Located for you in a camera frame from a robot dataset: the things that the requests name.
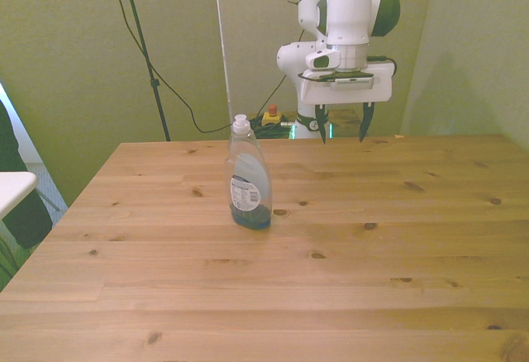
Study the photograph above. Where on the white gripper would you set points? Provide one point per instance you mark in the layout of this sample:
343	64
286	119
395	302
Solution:
351	91

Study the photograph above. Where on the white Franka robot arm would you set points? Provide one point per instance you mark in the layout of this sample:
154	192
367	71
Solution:
347	10

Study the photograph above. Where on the clear dish soap bottle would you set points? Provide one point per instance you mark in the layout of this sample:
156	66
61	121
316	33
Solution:
249	180

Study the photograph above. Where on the yellow emergency stop button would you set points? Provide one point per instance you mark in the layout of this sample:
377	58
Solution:
273	116

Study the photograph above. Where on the thin white pole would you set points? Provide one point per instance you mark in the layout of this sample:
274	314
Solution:
222	44

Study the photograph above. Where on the dark chair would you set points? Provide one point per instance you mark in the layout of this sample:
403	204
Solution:
20	196

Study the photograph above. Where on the white side table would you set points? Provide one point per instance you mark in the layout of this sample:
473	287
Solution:
12	190

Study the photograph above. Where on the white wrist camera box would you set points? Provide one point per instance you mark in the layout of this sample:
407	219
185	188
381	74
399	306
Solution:
354	83

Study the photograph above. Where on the black camera tripod stand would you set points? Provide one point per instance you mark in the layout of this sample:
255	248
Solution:
142	48

